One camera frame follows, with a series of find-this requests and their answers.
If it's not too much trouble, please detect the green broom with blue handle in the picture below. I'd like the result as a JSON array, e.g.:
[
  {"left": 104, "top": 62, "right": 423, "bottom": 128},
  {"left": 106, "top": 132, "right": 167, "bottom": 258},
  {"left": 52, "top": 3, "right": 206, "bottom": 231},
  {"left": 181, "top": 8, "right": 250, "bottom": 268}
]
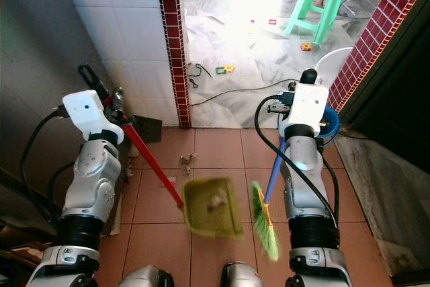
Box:
[{"left": 249, "top": 135, "right": 287, "bottom": 263}]

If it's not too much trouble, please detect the yellow-green dustpan with red handle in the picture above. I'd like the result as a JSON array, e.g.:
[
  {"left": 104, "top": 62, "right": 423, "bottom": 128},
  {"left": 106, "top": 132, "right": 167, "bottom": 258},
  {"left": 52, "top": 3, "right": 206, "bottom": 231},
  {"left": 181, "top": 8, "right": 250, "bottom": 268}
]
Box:
[{"left": 105, "top": 95, "right": 245, "bottom": 239}]

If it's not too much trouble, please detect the grey crumpled floor debris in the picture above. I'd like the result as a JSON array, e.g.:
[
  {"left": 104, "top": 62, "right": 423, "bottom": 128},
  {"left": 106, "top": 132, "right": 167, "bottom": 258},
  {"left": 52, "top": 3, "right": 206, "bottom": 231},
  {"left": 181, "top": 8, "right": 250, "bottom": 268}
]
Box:
[{"left": 177, "top": 154, "right": 198, "bottom": 175}]

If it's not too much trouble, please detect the white plastic basin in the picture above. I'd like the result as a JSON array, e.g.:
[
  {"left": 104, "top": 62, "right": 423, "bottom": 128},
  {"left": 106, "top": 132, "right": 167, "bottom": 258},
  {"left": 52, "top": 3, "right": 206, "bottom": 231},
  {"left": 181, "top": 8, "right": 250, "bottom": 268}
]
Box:
[{"left": 313, "top": 46, "right": 354, "bottom": 87}]

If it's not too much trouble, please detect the dark brown dustpan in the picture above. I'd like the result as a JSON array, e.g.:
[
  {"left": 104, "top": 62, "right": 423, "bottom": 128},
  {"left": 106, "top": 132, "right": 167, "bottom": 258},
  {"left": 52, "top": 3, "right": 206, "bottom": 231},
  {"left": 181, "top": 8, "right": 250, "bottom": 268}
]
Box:
[{"left": 132, "top": 115, "right": 164, "bottom": 144}]

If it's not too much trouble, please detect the blue plastic bucket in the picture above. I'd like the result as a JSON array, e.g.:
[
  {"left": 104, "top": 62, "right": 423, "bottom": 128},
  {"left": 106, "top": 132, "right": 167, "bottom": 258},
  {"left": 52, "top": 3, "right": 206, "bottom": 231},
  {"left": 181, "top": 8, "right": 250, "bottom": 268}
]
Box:
[{"left": 321, "top": 104, "right": 344, "bottom": 148}]

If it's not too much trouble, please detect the green plastic stool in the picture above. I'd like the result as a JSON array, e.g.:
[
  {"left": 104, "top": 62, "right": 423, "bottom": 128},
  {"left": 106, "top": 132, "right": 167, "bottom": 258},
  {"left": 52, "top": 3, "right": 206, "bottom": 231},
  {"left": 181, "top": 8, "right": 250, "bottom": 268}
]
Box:
[{"left": 284, "top": 0, "right": 351, "bottom": 46}]

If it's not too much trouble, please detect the dark wooden door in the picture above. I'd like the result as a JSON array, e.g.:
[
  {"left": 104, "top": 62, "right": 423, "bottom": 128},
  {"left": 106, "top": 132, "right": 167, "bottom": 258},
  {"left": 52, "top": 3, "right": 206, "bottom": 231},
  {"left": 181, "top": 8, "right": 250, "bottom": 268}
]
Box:
[{"left": 339, "top": 0, "right": 430, "bottom": 147}]

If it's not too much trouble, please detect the silver left robot leg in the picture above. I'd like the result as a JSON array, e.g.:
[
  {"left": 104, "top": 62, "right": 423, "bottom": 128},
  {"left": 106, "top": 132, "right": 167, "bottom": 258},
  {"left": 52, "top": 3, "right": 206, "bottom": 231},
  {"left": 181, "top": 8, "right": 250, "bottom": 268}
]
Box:
[{"left": 117, "top": 264, "right": 176, "bottom": 287}]

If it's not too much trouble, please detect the silver robot leg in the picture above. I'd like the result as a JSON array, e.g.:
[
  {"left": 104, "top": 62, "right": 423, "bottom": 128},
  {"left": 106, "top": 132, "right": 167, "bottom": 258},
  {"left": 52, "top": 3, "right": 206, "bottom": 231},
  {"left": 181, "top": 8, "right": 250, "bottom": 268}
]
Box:
[
  {"left": 218, "top": 261, "right": 273, "bottom": 287},
  {"left": 117, "top": 264, "right": 176, "bottom": 287}
]

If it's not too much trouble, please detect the brown cardboard box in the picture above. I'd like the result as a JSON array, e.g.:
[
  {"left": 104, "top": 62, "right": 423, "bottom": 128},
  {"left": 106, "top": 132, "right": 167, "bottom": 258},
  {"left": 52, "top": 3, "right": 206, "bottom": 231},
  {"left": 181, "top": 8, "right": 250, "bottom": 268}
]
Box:
[{"left": 0, "top": 222, "right": 62, "bottom": 287}]

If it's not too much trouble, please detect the silver right robot leg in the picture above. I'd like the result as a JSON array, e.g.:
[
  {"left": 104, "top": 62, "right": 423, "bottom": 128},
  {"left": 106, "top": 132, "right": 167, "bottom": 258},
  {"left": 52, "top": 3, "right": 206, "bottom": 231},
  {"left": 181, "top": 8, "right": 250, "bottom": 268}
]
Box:
[{"left": 218, "top": 261, "right": 273, "bottom": 287}]

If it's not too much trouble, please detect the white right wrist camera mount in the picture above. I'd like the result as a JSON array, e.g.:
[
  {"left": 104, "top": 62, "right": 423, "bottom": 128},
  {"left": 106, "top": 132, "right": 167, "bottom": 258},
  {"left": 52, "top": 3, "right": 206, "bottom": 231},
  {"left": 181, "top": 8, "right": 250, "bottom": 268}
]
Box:
[{"left": 279, "top": 83, "right": 331, "bottom": 140}]

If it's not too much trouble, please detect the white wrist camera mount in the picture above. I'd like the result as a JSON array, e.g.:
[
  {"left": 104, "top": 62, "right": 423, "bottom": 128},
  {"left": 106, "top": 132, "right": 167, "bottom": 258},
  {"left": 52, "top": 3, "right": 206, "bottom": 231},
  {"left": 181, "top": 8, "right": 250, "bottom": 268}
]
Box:
[
  {"left": 62, "top": 90, "right": 126, "bottom": 145},
  {"left": 279, "top": 83, "right": 331, "bottom": 140}
]

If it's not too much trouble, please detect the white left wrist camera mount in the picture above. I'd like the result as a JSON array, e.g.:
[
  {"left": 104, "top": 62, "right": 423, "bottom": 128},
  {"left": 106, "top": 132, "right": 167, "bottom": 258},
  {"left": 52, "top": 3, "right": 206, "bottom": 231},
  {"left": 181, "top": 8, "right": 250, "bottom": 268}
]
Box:
[{"left": 62, "top": 90, "right": 126, "bottom": 145}]

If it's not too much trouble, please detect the long black floor cable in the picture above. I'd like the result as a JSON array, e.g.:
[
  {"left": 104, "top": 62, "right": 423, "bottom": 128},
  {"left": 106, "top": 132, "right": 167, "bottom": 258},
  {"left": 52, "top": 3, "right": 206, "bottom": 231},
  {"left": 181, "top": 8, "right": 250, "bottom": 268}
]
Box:
[{"left": 189, "top": 77, "right": 303, "bottom": 107}]

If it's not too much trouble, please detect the short black curled cord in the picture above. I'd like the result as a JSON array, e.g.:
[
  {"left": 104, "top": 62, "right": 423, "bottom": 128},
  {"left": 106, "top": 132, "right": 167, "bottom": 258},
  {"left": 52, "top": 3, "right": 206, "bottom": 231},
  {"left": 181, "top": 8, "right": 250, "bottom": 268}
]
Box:
[{"left": 189, "top": 63, "right": 213, "bottom": 89}]

